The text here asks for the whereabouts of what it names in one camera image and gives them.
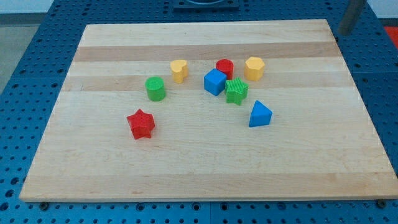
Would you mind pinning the wooden board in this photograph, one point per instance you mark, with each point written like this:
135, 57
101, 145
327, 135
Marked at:
320, 145

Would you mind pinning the blue triangle block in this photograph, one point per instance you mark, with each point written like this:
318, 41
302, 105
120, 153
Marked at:
260, 115

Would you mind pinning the blue cube block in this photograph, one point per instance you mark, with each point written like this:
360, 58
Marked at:
214, 82

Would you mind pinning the green star block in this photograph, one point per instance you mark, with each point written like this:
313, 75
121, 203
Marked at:
236, 91

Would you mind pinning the yellow heart block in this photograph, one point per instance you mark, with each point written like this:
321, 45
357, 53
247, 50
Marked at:
179, 69

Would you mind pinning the green cylinder block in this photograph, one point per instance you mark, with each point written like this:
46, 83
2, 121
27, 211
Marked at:
155, 88

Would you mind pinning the red cylinder block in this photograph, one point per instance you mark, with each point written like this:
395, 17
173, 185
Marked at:
226, 66

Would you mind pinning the red star block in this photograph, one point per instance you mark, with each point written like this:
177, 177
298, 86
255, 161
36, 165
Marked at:
141, 124

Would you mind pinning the yellow hexagon block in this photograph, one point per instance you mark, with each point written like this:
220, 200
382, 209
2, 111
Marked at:
254, 68

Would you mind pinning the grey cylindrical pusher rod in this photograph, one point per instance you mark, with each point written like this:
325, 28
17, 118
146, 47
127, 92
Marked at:
351, 16

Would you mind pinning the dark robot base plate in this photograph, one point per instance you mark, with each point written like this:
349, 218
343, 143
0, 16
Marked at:
179, 5

